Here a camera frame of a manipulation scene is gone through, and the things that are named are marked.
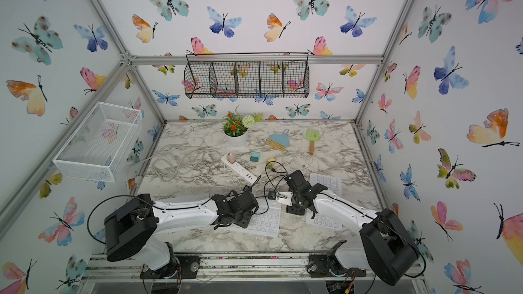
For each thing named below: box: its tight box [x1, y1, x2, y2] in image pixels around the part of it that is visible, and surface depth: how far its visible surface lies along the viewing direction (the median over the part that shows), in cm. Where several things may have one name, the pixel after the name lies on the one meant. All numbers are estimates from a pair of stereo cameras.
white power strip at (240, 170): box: [220, 154, 258, 185], surface depth 100 cm
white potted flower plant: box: [222, 104, 264, 149], surface depth 101 cm
